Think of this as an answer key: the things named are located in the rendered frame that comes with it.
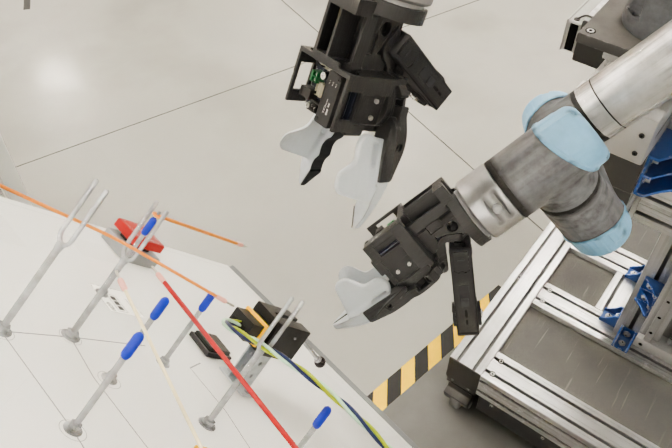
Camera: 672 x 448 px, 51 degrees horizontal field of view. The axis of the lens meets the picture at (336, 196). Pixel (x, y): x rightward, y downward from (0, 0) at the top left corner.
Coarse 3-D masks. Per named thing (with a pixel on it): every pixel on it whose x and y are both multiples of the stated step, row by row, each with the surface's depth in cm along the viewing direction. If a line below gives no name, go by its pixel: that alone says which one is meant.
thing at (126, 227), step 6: (120, 222) 88; (126, 222) 89; (132, 222) 90; (120, 228) 88; (126, 228) 88; (132, 228) 88; (120, 234) 89; (126, 234) 87; (138, 234) 88; (126, 240) 88; (132, 240) 87; (150, 240) 89; (156, 240) 90; (138, 246) 87; (150, 246) 88; (156, 246) 89; (162, 246) 90; (156, 252) 90
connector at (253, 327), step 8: (240, 312) 70; (248, 312) 72; (256, 312) 73; (248, 320) 70; (256, 320) 71; (264, 320) 73; (240, 328) 70; (248, 328) 69; (256, 328) 70; (256, 336) 71
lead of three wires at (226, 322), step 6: (228, 318) 68; (222, 324) 65; (228, 324) 64; (234, 324) 69; (240, 324) 70; (228, 330) 64; (234, 330) 64; (240, 330) 63; (240, 336) 63; (246, 336) 63; (252, 336) 63; (252, 342) 62; (264, 348) 62
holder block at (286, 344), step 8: (256, 304) 74; (264, 304) 74; (264, 312) 73; (272, 312) 73; (288, 312) 77; (272, 320) 72; (280, 320) 73; (296, 320) 77; (280, 328) 72; (288, 328) 73; (296, 328) 74; (304, 328) 76; (272, 336) 72; (280, 336) 72; (288, 336) 73; (296, 336) 74; (304, 336) 75; (280, 344) 73; (288, 344) 74; (296, 344) 75; (264, 352) 72; (288, 352) 75; (296, 352) 76
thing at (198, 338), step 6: (192, 336) 78; (198, 336) 78; (216, 336) 81; (198, 342) 78; (204, 342) 78; (216, 342) 79; (204, 348) 77; (210, 348) 77; (222, 348) 79; (204, 354) 77; (210, 354) 77; (216, 354) 77; (228, 354) 79
